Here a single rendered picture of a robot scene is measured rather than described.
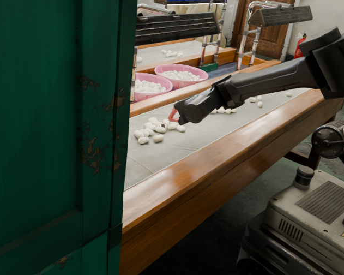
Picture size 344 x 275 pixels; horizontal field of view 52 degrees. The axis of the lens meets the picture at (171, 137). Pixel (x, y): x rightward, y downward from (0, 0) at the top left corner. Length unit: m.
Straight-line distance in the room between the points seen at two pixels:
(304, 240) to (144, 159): 0.70
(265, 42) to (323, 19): 0.89
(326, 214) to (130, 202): 0.87
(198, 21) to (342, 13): 4.58
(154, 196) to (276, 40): 5.27
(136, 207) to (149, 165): 0.23
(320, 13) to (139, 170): 5.04
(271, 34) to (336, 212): 4.71
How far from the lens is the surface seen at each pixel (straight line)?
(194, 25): 1.23
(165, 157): 1.06
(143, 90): 1.58
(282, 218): 1.45
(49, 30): 0.45
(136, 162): 1.02
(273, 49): 6.00
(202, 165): 1.00
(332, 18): 5.77
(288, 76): 0.70
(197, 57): 2.13
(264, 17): 1.68
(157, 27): 1.09
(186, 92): 1.52
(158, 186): 0.89
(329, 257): 1.43
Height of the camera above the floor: 1.28
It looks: 27 degrees down
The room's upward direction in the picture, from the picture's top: 7 degrees clockwise
